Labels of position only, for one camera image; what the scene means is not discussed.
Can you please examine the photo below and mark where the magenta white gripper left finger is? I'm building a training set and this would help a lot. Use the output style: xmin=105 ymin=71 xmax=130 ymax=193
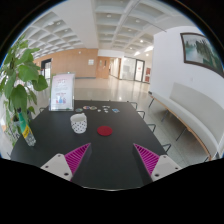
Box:
xmin=42 ymin=143 xmax=91 ymax=181

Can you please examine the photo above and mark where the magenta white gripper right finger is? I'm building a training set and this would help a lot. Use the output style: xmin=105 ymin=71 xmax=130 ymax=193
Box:
xmin=133 ymin=144 xmax=181 ymax=181

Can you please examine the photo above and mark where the plastic water bottle yellow label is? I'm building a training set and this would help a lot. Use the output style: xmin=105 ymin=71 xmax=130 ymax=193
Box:
xmin=17 ymin=109 xmax=36 ymax=147

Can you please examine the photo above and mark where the white polka dot mug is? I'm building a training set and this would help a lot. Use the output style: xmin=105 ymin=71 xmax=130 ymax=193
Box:
xmin=70 ymin=113 xmax=87 ymax=134

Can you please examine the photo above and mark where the red round coaster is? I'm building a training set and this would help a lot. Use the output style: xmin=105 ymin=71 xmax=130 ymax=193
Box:
xmin=97 ymin=126 xmax=113 ymax=136

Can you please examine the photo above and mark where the round badge left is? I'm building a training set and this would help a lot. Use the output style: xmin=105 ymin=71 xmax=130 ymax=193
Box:
xmin=75 ymin=108 xmax=83 ymax=112

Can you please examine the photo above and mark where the colourful round badge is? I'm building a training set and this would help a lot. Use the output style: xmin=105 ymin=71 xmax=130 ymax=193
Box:
xmin=83 ymin=106 xmax=90 ymax=110

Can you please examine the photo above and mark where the round badge dark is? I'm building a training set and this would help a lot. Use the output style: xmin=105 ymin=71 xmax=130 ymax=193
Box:
xmin=90 ymin=106 xmax=97 ymax=110

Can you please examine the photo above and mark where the small blue card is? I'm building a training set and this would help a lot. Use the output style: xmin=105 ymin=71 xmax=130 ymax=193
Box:
xmin=112 ymin=109 xmax=120 ymax=113

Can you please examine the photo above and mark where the long white bench sofa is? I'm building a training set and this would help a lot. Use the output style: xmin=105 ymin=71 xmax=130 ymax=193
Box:
xmin=152 ymin=83 xmax=224 ymax=160

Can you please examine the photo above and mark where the acrylic sign stand poster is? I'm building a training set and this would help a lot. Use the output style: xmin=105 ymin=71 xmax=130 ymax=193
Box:
xmin=49 ymin=73 xmax=75 ymax=111

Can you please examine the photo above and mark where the green leafy potted plant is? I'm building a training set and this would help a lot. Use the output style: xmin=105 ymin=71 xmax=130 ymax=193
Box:
xmin=0 ymin=35 xmax=48 ymax=143

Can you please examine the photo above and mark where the framed landscape painting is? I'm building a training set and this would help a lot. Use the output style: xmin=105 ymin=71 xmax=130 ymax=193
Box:
xmin=180 ymin=32 xmax=224 ymax=78

